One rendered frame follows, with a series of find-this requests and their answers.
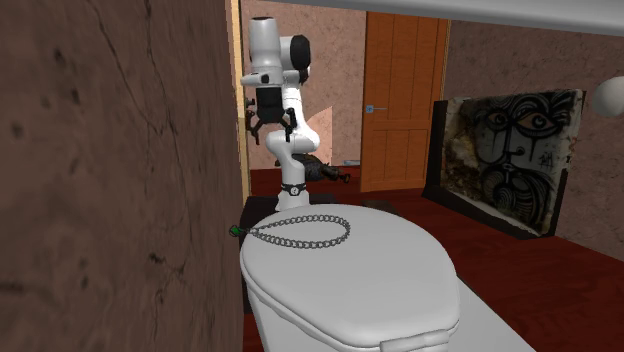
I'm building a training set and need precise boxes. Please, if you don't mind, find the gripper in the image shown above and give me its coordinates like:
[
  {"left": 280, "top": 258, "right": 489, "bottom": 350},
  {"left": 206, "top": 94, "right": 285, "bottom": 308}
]
[{"left": 245, "top": 87, "right": 299, "bottom": 146}]

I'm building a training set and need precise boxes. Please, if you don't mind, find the dark brown lumpy object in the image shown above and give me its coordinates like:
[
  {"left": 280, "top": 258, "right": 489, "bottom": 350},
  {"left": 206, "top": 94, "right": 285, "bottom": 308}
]
[{"left": 292, "top": 152, "right": 352, "bottom": 184}]

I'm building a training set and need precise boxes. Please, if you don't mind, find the orange wooden door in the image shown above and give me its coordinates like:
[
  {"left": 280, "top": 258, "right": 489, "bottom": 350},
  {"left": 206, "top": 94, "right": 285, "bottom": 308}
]
[{"left": 359, "top": 10, "right": 451, "bottom": 194}]

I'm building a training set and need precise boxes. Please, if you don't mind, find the white toilet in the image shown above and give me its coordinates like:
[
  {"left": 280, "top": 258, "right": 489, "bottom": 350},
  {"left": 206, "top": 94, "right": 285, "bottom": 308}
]
[{"left": 238, "top": 203, "right": 538, "bottom": 352}]

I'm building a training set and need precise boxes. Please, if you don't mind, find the white round object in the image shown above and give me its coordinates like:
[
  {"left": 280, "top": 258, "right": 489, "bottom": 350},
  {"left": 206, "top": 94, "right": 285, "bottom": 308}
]
[{"left": 592, "top": 75, "right": 624, "bottom": 119}]

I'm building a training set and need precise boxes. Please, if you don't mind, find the silver chain with green pendant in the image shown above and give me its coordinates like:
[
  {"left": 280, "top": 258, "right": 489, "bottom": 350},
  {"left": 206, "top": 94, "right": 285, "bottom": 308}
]
[{"left": 228, "top": 213, "right": 352, "bottom": 251}]

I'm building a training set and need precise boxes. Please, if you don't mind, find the face painting in black frame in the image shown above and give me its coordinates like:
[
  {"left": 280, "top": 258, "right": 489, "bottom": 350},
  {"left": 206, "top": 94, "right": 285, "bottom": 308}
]
[{"left": 421, "top": 88, "right": 588, "bottom": 241}]

